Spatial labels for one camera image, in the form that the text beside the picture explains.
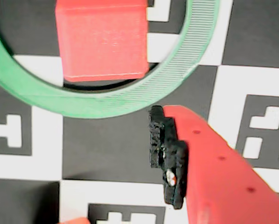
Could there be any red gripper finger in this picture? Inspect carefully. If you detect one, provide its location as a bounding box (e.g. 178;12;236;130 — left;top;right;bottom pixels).
59;217;91;224
148;105;279;224

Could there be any red cube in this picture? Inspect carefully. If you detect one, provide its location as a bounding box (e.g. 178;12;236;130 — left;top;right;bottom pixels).
55;0;150;83

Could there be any black white marker checkerboard mat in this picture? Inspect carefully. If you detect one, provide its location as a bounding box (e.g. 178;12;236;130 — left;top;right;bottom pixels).
0;0;279;224

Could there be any green flat ring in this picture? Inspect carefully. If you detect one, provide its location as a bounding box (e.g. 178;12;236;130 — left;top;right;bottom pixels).
0;0;221;119

